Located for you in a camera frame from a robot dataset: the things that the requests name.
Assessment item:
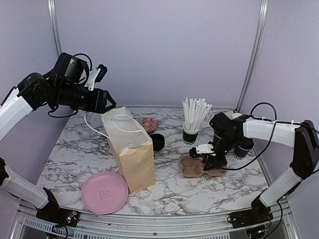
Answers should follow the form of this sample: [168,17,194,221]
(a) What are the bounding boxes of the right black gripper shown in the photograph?
[202,134,240,171]

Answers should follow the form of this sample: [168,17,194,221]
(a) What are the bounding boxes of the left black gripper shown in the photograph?
[53,81,116,113]

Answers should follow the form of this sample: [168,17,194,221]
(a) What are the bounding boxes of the brown cardboard cup carrier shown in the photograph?
[178,157,227,178]

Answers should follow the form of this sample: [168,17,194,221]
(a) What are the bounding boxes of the black paper coffee cup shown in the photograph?
[213,133,221,143]
[233,145,252,160]

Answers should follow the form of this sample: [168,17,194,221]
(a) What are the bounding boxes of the brown paper bag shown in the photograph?
[84,106,157,195]

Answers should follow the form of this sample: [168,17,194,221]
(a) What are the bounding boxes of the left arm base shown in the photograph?
[36,187,79,227]

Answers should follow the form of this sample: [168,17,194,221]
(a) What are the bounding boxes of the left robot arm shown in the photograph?
[0,53,116,222]

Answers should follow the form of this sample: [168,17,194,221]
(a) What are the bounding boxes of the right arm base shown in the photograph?
[227,196,274,229]

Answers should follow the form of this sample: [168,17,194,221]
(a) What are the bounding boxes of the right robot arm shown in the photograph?
[189,113,319,223]

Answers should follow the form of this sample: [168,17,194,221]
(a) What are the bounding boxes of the black cup holding straws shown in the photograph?
[182,122,199,145]

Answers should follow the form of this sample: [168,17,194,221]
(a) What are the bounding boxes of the stack of black lids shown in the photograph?
[150,133,165,151]

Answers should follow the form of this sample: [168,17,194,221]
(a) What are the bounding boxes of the bundle of white straws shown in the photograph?
[182,97,212,132]

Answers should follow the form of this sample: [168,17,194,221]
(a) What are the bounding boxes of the stack of paper cups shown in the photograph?
[231,113,242,120]

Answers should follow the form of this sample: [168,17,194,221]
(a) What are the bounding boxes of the pink plate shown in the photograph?
[81,171,129,215]

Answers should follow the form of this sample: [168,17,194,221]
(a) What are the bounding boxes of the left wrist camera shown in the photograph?
[85,64,108,91]

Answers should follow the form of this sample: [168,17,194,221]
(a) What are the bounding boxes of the right aluminium frame post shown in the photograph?
[236,0,269,112]

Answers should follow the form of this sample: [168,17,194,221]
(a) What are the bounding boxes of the aluminium frame post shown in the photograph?
[47,0,62,57]
[236,0,269,112]

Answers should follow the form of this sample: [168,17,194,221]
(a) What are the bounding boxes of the left aluminium frame post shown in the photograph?
[47,0,62,57]

